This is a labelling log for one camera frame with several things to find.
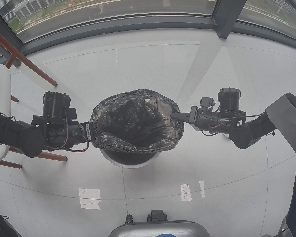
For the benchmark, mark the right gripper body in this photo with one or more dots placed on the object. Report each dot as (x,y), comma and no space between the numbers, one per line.
(207,122)

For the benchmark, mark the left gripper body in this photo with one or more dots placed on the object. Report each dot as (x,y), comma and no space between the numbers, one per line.
(74,134)

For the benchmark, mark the black plastic bag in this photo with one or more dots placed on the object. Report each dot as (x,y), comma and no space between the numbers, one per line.
(138,122)

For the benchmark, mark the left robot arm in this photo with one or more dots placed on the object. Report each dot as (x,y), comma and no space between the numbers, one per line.
(17,137)

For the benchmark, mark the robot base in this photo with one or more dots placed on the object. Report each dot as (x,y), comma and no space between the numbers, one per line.
(160,228)

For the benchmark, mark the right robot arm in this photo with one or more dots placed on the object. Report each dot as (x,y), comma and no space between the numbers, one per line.
(283,112)

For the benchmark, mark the white trash bin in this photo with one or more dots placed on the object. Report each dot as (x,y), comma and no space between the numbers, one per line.
(130,165)

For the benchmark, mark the window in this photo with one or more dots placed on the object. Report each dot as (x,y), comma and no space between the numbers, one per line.
(128,6)

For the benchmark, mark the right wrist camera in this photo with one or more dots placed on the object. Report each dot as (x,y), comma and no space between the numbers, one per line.
(206,101)

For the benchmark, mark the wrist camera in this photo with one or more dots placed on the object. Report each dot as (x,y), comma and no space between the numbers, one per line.
(71,113)
(206,101)

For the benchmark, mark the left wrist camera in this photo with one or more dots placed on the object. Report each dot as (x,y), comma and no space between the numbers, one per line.
(71,113)

